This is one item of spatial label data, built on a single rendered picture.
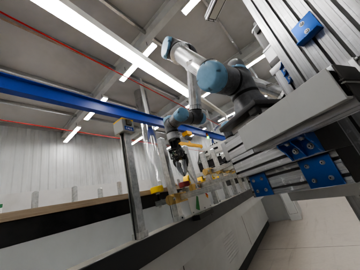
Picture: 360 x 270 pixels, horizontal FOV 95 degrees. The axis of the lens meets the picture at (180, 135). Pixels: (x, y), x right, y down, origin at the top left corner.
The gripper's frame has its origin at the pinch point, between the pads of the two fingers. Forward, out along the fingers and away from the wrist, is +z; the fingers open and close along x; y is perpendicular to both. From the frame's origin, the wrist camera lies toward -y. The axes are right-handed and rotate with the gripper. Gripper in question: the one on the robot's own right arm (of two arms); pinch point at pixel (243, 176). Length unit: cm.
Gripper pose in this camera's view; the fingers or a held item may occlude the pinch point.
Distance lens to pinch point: 107.6
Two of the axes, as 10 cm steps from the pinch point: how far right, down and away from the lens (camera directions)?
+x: 5.8, 1.5, 8.0
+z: 2.5, 9.0, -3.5
